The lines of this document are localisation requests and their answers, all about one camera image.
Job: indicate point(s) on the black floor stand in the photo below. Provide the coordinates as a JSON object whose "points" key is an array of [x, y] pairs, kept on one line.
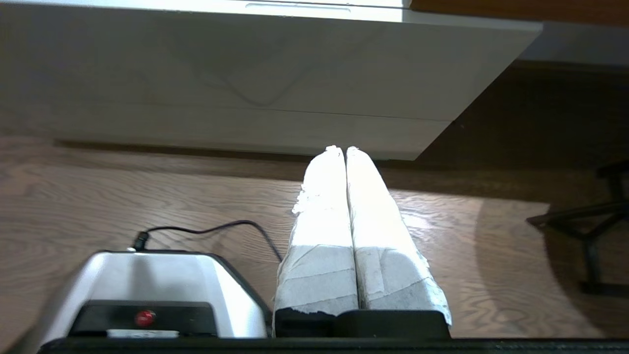
{"points": [[592, 231]]}

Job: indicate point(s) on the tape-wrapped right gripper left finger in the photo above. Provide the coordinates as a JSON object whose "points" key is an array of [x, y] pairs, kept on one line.
{"points": [[319, 246]]}

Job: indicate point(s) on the white paper label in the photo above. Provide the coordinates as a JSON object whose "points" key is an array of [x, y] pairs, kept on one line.
{"points": [[142, 334]]}

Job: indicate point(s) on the brown wooden side table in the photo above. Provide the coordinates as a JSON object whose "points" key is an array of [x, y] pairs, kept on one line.
{"points": [[516, 10]]}

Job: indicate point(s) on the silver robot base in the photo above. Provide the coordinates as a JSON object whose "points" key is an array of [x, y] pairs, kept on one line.
{"points": [[162, 280]]}

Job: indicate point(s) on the red emergency stop button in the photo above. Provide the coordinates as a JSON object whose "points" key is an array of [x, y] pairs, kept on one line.
{"points": [[145, 318]]}

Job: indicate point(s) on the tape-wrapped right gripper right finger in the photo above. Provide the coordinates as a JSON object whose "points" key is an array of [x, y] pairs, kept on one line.
{"points": [[388, 255]]}

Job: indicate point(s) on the white glossy low cabinet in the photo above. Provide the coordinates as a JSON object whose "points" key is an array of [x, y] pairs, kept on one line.
{"points": [[245, 59]]}

